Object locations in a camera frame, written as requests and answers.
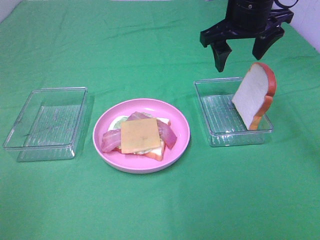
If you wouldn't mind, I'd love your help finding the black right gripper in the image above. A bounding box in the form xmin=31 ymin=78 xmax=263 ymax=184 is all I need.
xmin=200 ymin=9 xmax=294 ymax=73

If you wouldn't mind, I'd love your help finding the green lettuce leaf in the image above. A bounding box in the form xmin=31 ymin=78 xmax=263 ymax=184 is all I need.
xmin=112 ymin=113 xmax=153 ymax=155

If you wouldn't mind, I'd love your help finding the right clear plastic container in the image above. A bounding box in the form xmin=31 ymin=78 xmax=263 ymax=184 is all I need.
xmin=193 ymin=77 xmax=273 ymax=147

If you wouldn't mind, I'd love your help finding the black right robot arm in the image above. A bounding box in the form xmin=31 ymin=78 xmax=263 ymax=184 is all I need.
xmin=199 ymin=0 xmax=294 ymax=73

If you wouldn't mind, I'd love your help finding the green tablecloth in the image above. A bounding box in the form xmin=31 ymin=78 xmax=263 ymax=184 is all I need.
xmin=0 ymin=0 xmax=320 ymax=240

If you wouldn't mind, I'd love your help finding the left clear plastic container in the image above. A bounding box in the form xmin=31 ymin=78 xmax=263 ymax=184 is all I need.
xmin=3 ymin=87 xmax=88 ymax=162

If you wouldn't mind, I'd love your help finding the yellow cheese slice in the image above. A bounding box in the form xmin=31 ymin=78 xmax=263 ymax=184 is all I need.
xmin=120 ymin=118 xmax=162 ymax=154

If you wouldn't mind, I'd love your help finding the pink round plate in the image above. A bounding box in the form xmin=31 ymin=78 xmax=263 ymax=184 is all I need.
xmin=92 ymin=98 xmax=191 ymax=174

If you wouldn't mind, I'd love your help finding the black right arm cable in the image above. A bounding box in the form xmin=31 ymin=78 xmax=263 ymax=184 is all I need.
xmin=273 ymin=0 xmax=300 ymax=10

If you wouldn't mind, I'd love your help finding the clear plastic container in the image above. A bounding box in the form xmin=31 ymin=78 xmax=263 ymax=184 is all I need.
xmin=193 ymin=77 xmax=273 ymax=147
xmin=3 ymin=87 xmax=88 ymax=162

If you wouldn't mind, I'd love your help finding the bacon strip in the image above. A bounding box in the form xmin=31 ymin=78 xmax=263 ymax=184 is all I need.
xmin=101 ymin=128 xmax=121 ymax=153
xmin=127 ymin=111 xmax=177 ymax=149

